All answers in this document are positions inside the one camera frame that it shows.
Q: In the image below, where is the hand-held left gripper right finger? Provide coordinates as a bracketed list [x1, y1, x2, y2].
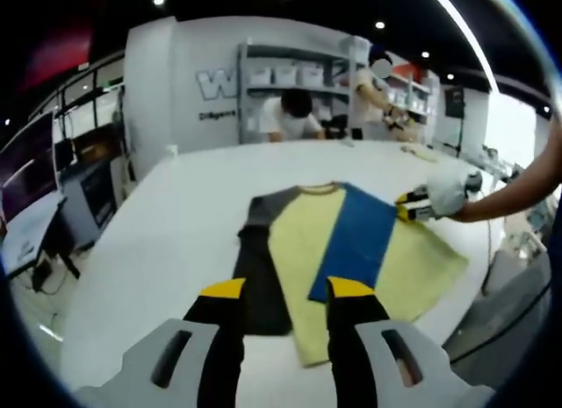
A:
[326, 275, 488, 408]

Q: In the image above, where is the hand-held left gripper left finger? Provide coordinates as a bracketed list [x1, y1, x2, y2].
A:
[74, 276, 248, 408]

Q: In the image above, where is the yellow blue grey garment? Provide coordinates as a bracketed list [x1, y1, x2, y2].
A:
[236, 181, 471, 368]

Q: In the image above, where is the pale yellow cloth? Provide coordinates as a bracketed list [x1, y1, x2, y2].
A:
[400, 144, 441, 164]

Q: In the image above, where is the black panel on stand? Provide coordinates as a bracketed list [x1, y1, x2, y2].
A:
[443, 84, 466, 155]

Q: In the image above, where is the grey chair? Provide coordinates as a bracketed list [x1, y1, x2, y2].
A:
[442, 248, 555, 375]

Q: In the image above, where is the long ceiling light strip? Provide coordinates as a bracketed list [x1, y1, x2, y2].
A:
[424, 0, 502, 94]

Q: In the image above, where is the row of white storage boxes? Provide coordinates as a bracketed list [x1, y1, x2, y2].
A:
[247, 64, 434, 115]

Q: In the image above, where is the dark cabinet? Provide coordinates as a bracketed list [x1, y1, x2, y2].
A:
[60, 159, 119, 252]

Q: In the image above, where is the grey metal shelf unit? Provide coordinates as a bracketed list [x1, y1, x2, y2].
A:
[238, 39, 441, 145]

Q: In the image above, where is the white desk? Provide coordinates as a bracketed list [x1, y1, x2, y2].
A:
[0, 196, 81, 291]

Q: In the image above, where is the cardboard box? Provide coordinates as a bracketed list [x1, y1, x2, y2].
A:
[71, 134, 112, 164]

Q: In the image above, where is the small black monitor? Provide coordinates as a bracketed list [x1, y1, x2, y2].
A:
[54, 140, 74, 164]

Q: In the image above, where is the large computer monitor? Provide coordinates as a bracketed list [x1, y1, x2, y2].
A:
[0, 111, 61, 225]

